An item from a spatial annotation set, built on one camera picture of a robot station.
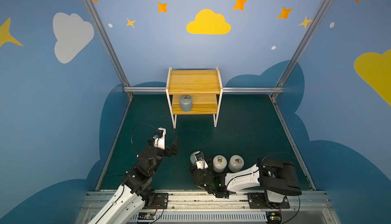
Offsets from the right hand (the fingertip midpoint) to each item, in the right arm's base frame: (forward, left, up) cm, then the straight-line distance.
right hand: (197, 158), depth 83 cm
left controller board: (-27, +23, -7) cm, 36 cm away
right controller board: (-23, -39, -9) cm, 46 cm away
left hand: (+6, +15, +15) cm, 22 cm away
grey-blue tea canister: (+26, +8, +17) cm, 32 cm away
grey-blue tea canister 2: (-1, +2, +5) cm, 6 cm away
